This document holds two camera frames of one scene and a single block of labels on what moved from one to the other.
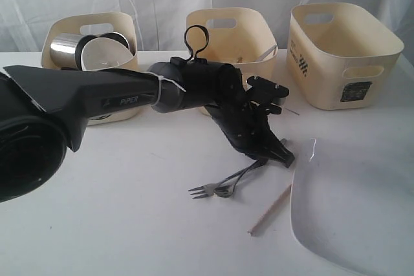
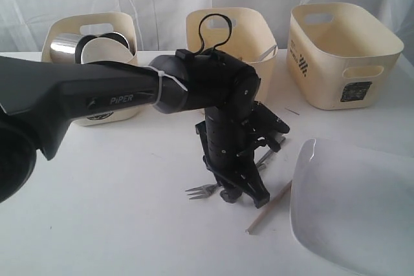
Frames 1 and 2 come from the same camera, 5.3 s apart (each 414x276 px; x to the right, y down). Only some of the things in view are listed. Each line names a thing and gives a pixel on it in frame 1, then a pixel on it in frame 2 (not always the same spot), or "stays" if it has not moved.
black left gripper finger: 279,153 → 252,184
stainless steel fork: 208,190 stays
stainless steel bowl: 112,35 stays
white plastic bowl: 103,53 stays
